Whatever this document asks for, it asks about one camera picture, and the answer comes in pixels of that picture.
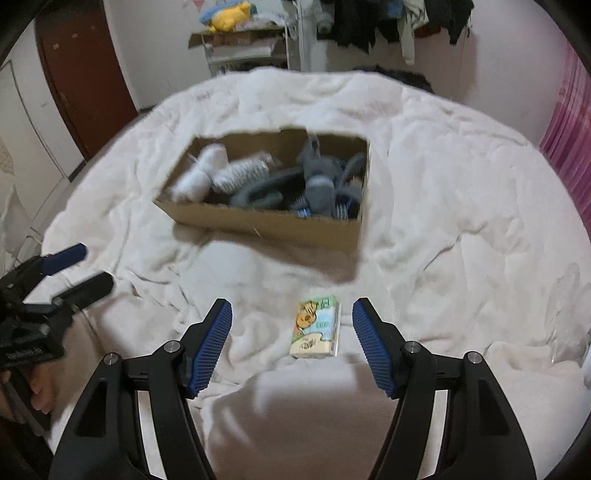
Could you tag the white shelf rack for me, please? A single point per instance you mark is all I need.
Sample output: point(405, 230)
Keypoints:
point(270, 52)

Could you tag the cartoon tissue pack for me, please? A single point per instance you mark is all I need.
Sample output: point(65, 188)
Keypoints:
point(316, 328)

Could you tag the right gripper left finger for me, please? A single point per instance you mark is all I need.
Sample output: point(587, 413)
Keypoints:
point(102, 439)

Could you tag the person's left hand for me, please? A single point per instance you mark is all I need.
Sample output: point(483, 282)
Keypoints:
point(41, 383)

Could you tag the yellow plush toy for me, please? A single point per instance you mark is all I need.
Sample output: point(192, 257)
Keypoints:
point(226, 17)

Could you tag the grey knit glove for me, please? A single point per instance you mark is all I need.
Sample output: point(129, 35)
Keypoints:
point(333, 187)

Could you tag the white sock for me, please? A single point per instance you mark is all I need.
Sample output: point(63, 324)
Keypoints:
point(195, 183)

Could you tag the dark red wooden door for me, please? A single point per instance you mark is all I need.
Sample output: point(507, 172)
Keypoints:
point(84, 77)

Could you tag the pink curtain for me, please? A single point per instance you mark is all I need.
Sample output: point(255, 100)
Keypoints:
point(566, 142)

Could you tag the hanging dark clothes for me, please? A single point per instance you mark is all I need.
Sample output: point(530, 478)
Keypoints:
point(358, 23)

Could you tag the clear plastic bag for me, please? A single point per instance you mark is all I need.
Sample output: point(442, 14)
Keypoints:
point(567, 319)

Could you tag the white fluffy blanket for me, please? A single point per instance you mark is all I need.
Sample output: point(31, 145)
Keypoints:
point(467, 228)

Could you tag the bag of cotton swabs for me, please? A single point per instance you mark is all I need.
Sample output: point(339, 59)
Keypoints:
point(245, 170)

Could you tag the cardboard box on shelf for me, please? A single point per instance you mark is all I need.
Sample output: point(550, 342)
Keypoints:
point(234, 38)

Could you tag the white wardrobe door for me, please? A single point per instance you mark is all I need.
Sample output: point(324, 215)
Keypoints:
point(39, 158)

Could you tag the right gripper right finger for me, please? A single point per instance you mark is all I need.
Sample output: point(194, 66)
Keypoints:
point(482, 438)

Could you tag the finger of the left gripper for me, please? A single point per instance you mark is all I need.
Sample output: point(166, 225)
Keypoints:
point(49, 265)
point(85, 293)

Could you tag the black clothes pile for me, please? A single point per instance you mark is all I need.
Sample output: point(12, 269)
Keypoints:
point(412, 79)

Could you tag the grey dotted sock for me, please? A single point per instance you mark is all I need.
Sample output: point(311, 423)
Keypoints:
point(277, 192)

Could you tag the brown cardboard box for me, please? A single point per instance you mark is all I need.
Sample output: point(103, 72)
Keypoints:
point(285, 145)

